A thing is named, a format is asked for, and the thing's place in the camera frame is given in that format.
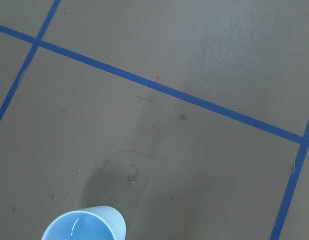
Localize light blue plastic cup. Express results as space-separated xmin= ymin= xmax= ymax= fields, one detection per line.
xmin=42 ymin=205 xmax=127 ymax=240

